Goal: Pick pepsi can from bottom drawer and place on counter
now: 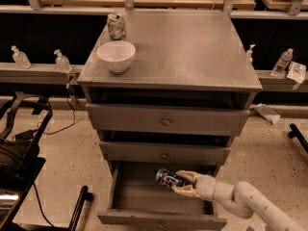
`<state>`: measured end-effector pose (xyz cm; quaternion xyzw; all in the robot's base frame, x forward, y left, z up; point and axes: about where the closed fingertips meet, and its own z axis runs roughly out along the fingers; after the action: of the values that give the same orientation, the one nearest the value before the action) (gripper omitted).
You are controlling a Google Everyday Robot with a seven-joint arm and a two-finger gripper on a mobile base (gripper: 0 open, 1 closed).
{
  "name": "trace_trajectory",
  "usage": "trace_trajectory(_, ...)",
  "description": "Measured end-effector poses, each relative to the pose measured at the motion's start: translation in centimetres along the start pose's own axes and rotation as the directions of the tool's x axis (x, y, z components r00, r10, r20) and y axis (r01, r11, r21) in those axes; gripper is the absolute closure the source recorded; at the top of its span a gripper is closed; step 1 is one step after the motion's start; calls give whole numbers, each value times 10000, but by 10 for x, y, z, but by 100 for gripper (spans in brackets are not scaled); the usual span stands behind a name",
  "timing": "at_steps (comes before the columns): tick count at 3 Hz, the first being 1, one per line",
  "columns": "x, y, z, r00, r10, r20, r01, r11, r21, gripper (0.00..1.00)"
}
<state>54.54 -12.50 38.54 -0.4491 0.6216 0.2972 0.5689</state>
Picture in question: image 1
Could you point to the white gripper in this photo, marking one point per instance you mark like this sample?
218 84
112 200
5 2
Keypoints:
204 185

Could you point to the crushed blue pepsi can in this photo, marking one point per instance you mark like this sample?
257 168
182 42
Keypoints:
169 178

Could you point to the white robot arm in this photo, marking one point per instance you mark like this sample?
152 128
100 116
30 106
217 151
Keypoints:
242 200

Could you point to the grey middle drawer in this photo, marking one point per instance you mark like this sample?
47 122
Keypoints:
152 153

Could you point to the grey open bottom drawer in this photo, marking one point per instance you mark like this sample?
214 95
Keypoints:
137 199

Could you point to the brass top drawer knob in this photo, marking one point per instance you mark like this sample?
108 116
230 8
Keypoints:
166 121

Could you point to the grey top drawer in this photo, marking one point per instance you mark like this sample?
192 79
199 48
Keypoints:
183 120

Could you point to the grey wooden drawer cabinet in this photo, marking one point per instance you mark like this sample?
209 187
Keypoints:
183 59

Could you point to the crushed green white can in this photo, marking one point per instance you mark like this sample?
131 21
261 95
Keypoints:
116 26

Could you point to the white paper packet on floor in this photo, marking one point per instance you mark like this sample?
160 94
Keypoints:
267 113

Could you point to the black bar bottom left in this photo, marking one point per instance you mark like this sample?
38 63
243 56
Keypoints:
84 196

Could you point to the black caster leg right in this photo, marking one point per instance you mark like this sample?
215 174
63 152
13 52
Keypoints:
295 133

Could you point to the small pump bottle right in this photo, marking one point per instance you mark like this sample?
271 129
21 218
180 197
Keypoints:
249 52

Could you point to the white ceramic bowl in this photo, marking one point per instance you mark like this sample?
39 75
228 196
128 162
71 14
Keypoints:
116 56

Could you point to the clear plastic water bottle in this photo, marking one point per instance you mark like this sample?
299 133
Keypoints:
282 62

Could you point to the white plastic packet on ledge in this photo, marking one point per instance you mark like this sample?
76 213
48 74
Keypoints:
297 72

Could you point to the black chair left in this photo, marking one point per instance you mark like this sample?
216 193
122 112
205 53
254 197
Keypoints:
20 163

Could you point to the clear pump bottle near cabinet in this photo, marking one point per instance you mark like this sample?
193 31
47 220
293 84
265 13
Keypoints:
62 62

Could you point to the clear pump bottle far left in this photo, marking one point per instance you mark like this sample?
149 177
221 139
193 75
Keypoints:
20 58

